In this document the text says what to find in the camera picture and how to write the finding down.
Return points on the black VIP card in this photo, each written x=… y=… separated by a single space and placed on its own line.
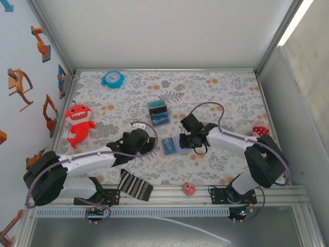
x=158 y=111

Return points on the clear acrylic card box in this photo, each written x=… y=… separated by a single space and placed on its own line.
x=148 y=110

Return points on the small pink bear figurine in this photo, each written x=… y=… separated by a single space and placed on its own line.
x=189 y=188

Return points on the orange block sticker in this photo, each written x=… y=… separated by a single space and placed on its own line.
x=2 y=137

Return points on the small circuit board with LEDs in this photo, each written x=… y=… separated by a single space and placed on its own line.
x=240 y=213
x=96 y=211

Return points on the red shark plush toy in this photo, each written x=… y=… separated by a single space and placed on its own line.
x=77 y=114

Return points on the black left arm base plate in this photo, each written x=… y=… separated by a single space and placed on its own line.
x=114 y=198

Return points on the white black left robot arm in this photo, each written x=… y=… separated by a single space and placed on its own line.
x=87 y=159

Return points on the thin white tube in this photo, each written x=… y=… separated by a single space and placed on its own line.
x=195 y=226

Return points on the teal plastic card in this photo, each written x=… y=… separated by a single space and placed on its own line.
x=157 y=104

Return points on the blue orange machine sticker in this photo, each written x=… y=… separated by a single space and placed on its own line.
x=61 y=79

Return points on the orange gripper machine sticker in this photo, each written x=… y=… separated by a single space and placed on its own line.
x=18 y=85

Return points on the pink polka dot plush toy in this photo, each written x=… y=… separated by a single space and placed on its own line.
x=260 y=131

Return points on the blue VIP card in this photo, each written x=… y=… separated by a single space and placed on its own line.
x=168 y=146
x=160 y=119

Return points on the blue round alarm clock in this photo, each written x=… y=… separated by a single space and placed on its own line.
x=113 y=78

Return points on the floral patterned tablecloth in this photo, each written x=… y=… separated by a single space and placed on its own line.
x=180 y=169

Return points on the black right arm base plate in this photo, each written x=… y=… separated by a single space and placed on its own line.
x=218 y=196

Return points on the black beige striped sock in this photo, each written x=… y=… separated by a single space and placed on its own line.
x=135 y=186

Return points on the aluminium frame bar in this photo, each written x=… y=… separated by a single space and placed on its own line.
x=52 y=36
x=174 y=198
x=167 y=70
x=70 y=90
x=276 y=36

